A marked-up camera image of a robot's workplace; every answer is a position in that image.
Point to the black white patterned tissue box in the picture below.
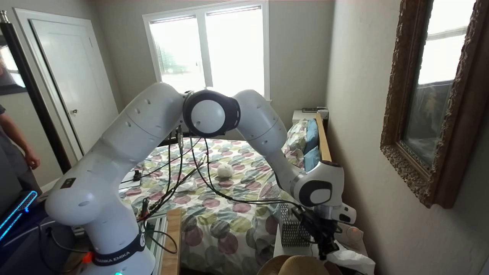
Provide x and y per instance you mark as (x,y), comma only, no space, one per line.
(292,234)

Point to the bystander forearm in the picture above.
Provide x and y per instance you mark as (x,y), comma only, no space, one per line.
(15,134)

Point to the small white shelf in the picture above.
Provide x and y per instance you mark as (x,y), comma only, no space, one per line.
(305,115)

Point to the black clamp rod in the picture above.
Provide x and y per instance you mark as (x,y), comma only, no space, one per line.
(169,137)

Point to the floral pillow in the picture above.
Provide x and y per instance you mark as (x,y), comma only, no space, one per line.
(295,142)

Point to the tall black frame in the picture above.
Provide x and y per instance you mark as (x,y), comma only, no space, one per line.
(35,96)

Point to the white tissue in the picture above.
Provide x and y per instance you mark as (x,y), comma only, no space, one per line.
(356,260)

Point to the bystander hand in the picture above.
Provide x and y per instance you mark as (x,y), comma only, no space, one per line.
(32,160)

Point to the floral bedspread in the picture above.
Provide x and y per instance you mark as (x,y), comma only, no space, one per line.
(229,223)

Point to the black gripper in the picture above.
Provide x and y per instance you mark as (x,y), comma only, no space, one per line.
(321,223)

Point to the ornate gold picture frame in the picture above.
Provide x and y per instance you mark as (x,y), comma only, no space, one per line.
(397,127)

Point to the tan brimmed hat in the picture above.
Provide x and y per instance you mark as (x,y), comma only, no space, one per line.
(295,266)

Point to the blue pillow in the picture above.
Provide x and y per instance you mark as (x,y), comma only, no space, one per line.
(310,153)

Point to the wooden footboard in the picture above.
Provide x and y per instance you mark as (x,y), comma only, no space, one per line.
(174,244)

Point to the bystander grey shirt torso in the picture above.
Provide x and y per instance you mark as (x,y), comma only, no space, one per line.
(9,177)

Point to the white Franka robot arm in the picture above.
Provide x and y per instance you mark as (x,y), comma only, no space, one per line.
(137,127)

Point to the small white ball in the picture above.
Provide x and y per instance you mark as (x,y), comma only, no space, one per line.
(224,171)

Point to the light wooden headboard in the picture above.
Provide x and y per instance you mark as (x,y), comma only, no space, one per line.
(322,142)

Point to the dark case with blue light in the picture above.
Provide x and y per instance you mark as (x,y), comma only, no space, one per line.
(30,244)

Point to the white framed window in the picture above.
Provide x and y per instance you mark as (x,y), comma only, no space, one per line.
(229,50)

